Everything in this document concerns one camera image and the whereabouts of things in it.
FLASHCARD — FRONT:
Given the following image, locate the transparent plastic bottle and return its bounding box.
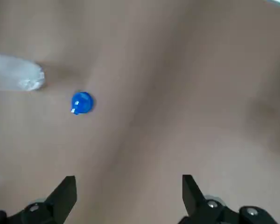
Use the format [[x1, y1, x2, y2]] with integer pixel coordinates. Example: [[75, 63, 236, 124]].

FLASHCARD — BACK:
[[0, 52, 46, 92]]

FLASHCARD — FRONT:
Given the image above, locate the blue bottle cap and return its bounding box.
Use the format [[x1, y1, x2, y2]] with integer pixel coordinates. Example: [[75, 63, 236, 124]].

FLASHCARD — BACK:
[[70, 91, 95, 116]]

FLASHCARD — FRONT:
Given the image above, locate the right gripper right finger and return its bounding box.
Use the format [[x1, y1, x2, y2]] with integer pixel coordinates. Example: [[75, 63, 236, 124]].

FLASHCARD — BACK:
[[179, 174, 279, 224]]

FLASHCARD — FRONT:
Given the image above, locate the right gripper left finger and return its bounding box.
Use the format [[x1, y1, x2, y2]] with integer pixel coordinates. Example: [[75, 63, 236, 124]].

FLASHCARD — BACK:
[[0, 175, 78, 224]]

